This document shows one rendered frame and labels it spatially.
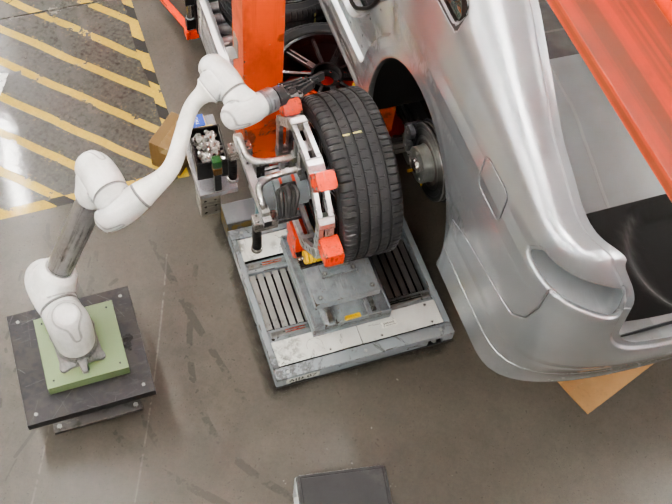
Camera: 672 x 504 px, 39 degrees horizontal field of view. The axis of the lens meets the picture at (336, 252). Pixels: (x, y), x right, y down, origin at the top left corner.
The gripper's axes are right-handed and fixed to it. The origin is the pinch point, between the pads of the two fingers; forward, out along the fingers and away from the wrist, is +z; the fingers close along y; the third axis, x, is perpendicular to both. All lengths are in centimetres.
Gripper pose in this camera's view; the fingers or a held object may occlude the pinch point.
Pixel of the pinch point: (316, 78)
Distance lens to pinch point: 349.0
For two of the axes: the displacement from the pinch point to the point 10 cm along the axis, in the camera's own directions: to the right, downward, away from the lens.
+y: 6.9, 3.7, -6.3
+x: -0.8, -8.2, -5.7
